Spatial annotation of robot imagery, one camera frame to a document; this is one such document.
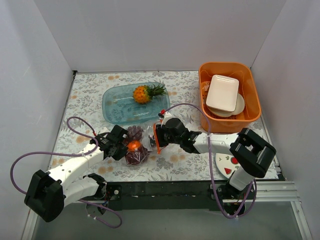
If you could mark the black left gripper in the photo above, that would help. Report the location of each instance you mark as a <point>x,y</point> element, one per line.
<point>120,149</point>

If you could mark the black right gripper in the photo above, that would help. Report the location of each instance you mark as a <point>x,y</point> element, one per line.
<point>159,136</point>

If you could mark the purple fake grape bunch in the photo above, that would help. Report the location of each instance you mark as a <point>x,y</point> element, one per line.
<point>136,133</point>

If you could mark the clear zip top bag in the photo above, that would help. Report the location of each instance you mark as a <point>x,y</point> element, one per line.
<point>149,138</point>

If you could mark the fake pineapple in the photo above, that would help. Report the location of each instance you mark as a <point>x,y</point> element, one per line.
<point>143,94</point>

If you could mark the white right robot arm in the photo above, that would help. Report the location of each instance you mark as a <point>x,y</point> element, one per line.
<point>241,157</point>

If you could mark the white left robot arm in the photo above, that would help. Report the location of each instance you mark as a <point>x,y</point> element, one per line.
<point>49,192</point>

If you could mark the fake orange fruit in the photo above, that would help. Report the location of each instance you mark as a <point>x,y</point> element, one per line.
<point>133,145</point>

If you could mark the teal transparent plastic tray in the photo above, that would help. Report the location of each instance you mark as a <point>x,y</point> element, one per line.
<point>120,108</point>

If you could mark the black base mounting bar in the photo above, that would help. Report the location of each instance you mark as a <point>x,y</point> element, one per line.
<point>169,195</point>

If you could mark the watermelon pattern round plate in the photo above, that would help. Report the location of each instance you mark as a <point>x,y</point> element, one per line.
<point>226,164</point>

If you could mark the white rectangular plate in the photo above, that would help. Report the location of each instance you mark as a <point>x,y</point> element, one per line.
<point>222,93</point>

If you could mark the orange plastic basket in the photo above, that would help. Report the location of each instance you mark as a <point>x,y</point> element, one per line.
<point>247,88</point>

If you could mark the cream round plate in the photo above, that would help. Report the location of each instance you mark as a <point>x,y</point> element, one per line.
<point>239,108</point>

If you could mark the aluminium frame rail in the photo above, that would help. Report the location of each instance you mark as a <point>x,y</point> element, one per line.
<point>279,214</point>

